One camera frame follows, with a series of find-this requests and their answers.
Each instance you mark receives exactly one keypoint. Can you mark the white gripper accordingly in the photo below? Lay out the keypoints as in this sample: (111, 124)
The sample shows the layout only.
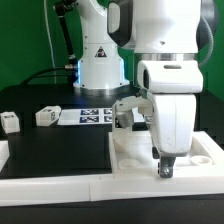
(171, 86)

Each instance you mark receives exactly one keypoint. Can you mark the white U-shaped obstacle fence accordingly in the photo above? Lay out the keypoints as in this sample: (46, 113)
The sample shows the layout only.
(98, 187)

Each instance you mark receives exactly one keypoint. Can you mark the white square tabletop tray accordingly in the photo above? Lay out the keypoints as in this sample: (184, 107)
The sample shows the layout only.
(133, 154)

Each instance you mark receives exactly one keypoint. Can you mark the white block at left edge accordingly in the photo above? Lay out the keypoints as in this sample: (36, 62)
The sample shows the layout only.
(4, 153)

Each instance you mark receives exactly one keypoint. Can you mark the white sheet with AprilTags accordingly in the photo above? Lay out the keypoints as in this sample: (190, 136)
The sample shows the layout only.
(90, 116)

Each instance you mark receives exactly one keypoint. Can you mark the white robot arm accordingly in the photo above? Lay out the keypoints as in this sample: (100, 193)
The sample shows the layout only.
(164, 33)

